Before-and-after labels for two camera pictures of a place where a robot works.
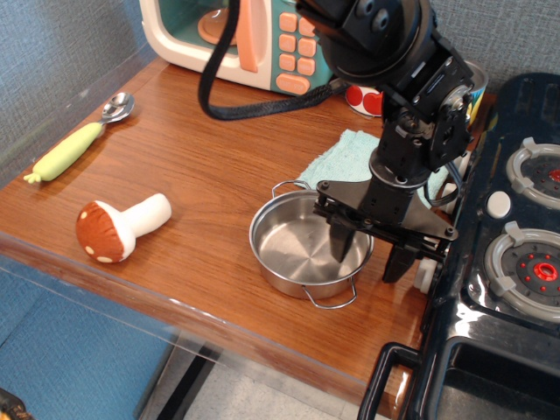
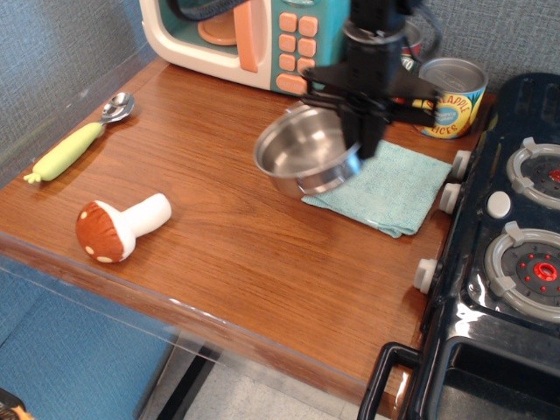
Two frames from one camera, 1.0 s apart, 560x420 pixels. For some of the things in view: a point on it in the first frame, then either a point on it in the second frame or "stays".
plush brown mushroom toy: x=108 y=234 stays
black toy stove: x=491 y=346 stays
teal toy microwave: x=273 y=44 stays
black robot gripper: x=389 y=212 to x=371 y=89
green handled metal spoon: x=115 y=108 stays
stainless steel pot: x=293 y=248 to x=304 y=149
